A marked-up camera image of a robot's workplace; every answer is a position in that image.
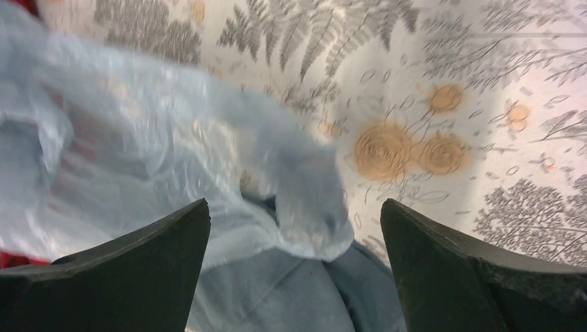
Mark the light blue plastic trash bag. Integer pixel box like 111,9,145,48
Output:
1,1,354,268

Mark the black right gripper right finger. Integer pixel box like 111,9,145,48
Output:
380,199,586,331

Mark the grey-blue cloth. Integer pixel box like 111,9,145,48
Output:
186,242,406,331

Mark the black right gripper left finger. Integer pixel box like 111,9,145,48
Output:
1,199,210,331

